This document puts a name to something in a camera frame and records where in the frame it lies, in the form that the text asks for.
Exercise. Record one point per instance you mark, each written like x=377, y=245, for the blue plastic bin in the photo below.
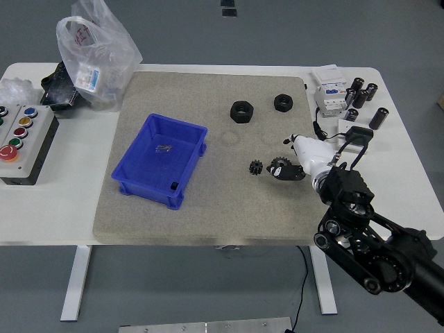
x=145, y=173

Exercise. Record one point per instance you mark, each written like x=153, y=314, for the white circuit breaker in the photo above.
x=329, y=100

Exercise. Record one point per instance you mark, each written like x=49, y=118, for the tiny black part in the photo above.
x=174, y=186

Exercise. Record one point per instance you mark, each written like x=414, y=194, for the large black gear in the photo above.
x=279, y=161

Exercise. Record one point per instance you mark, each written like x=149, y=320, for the cardboard piece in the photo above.
x=440, y=102

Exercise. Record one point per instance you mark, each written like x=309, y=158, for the white blue carton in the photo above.
x=88, y=78

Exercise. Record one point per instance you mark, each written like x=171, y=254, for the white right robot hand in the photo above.
x=312, y=152

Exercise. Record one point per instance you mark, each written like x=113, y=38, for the grey-brown mat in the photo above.
x=208, y=208

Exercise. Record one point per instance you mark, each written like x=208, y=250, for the small clear plastic bag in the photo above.
x=163, y=148

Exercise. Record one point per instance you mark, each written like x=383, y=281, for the grey five-button control box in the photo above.
x=34, y=145

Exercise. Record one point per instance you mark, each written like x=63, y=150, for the white plate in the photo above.
x=342, y=125

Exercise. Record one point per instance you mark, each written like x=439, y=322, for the white switch box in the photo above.
x=327, y=74

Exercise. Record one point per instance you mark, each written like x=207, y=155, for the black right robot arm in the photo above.
x=347, y=184

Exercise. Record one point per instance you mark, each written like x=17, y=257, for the translucent plastic bag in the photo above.
x=104, y=45

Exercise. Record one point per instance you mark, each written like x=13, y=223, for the metal plate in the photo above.
x=208, y=326

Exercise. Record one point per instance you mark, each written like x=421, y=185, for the large black hex nut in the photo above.
x=243, y=112

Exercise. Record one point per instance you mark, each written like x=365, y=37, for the black capacitor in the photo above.
x=349, y=98
x=371, y=92
x=360, y=98
x=378, y=118
x=357, y=84
x=352, y=115

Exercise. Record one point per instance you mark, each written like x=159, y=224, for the grey under-table bracket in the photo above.
x=227, y=249

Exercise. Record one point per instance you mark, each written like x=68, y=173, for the white table leg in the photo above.
x=324, y=295
x=76, y=284

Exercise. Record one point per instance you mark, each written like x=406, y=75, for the small black hex nut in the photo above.
x=283, y=103

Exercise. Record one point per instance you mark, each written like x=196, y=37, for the small black gear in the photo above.
x=255, y=167

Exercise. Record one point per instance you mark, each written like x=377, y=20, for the crumpled clear plastic wrap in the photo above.
x=15, y=90

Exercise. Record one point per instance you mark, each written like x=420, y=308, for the dark floor plate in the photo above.
x=230, y=12
x=227, y=2

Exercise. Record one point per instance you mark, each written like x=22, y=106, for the black power adapter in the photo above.
x=359, y=133

